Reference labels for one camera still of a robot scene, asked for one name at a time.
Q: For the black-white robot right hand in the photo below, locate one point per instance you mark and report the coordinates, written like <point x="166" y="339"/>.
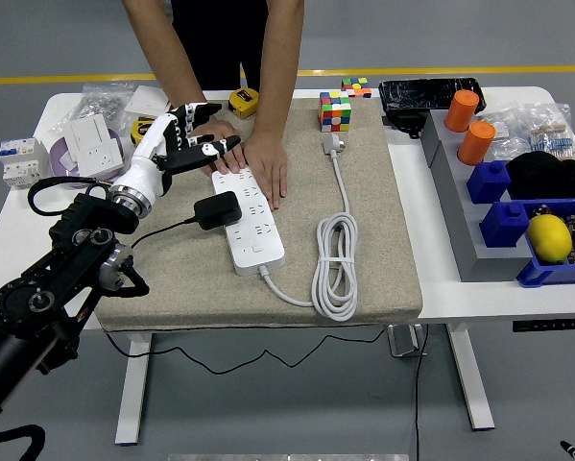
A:
<point x="572" y="451"/>

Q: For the clear bag of white parts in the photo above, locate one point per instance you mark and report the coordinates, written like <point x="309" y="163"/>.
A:
<point x="505" y="127"/>

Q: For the person's left hand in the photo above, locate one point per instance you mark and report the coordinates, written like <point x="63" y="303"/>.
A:
<point x="269" y="165"/>

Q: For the large colourful puzzle cube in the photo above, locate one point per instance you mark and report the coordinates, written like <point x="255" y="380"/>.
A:
<point x="335" y="113"/>

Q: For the white flat switch plate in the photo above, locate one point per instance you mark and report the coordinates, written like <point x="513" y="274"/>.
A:
<point x="145" y="100"/>

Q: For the white power strip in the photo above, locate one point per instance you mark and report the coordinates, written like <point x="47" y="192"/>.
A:
<point x="256" y="240"/>

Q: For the small colourful puzzle cube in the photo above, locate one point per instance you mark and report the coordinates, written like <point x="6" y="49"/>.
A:
<point x="356" y="88"/>

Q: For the blue block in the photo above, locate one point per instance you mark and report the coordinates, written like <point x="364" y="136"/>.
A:
<point x="487" y="182"/>
<point x="504" y="225"/>

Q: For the grey stepped block stand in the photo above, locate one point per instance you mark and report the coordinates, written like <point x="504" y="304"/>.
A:
<point x="464" y="230"/>

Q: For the round yellow-black tape measure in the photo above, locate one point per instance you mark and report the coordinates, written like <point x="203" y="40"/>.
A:
<point x="140" y="129"/>

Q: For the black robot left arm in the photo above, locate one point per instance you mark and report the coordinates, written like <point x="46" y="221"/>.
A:
<point x="76" y="259"/>

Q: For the person's right hand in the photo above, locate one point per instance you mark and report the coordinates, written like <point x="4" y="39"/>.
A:
<point x="229" y="161"/>

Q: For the yellow lemon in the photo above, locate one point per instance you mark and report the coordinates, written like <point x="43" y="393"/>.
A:
<point x="548" y="239"/>

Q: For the black cloth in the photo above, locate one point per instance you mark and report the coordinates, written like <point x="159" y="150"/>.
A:
<point x="546" y="175"/>

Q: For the clear bag of resistors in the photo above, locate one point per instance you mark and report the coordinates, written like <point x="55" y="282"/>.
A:
<point x="553" y="134"/>

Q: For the black table control panel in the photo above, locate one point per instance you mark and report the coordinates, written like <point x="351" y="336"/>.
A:
<point x="548" y="324"/>

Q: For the white table leg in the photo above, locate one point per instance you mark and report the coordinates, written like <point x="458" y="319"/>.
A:
<point x="474" y="384"/>
<point x="133" y="394"/>

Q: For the clear bag of metal parts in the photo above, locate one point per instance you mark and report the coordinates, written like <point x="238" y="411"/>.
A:
<point x="95" y="105"/>

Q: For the white switch panel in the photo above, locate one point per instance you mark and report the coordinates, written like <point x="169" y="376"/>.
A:
<point x="89" y="132"/>

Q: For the orange cylinder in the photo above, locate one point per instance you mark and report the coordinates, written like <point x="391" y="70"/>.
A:
<point x="475" y="143"/>
<point x="461" y="111"/>

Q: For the person's left forearm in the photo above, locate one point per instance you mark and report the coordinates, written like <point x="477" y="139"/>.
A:
<point x="280" y="62"/>

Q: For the blue plastic bin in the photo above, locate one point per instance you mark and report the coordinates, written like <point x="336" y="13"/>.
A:
<point x="556" y="274"/>

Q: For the black plug adapter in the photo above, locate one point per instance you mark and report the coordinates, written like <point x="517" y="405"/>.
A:
<point x="217" y="210"/>

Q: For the person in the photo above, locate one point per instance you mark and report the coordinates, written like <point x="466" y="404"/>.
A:
<point x="220" y="38"/>

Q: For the black plastic tray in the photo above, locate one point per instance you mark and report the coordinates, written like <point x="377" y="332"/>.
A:
<point x="416" y="93"/>

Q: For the person's right forearm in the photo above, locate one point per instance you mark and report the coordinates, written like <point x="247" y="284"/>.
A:
<point x="164" y="48"/>

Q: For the grey-brown mat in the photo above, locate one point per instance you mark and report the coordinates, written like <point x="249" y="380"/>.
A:
<point x="196" y="288"/>

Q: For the silver box under table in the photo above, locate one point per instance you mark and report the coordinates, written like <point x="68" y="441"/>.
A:
<point x="404" y="342"/>

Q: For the white wall socket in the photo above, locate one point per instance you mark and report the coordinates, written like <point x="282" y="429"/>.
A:
<point x="100" y="161"/>

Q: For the square yellow tape measure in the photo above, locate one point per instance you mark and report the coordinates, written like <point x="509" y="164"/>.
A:
<point x="243" y="102"/>

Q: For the black box device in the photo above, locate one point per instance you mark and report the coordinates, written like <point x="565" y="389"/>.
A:
<point x="404" y="124"/>

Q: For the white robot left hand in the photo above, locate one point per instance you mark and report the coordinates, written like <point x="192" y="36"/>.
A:
<point x="145" y="158"/>

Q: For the white circuit breaker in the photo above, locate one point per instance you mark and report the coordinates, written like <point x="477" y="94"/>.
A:
<point x="23" y="163"/>

